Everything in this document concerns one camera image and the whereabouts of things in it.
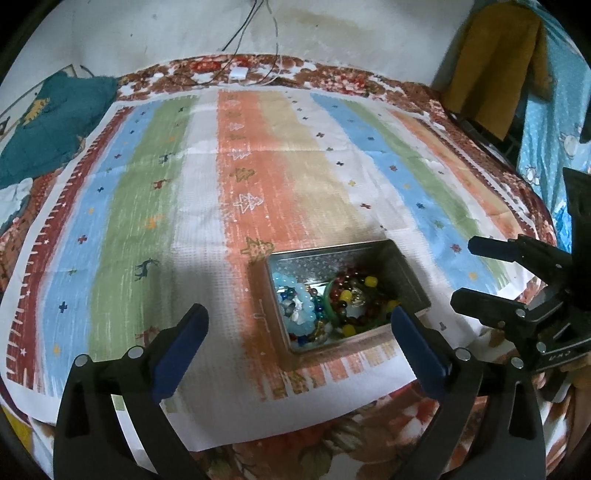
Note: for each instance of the green jade bangle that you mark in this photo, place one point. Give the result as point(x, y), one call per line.
point(337, 297)

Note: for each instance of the blue dotted hanging cloth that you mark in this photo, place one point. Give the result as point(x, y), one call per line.
point(553, 135)

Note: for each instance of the white charger adapter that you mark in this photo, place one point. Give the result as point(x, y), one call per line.
point(238, 73)

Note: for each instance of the mustard yellow hanging garment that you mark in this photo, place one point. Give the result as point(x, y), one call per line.
point(503, 52)

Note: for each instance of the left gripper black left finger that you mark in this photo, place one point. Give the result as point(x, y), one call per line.
point(89, 441)

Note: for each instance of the striped colourful cloth mat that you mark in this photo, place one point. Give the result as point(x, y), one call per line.
point(181, 196)

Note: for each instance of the teal blanket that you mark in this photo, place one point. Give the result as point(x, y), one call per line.
point(49, 134)

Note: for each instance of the white light blue cloth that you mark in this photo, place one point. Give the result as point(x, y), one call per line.
point(14, 199)

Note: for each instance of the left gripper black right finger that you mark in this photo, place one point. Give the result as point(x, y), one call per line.
point(509, 443)

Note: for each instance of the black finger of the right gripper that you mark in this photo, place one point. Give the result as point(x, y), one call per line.
point(492, 311)
point(512, 251)

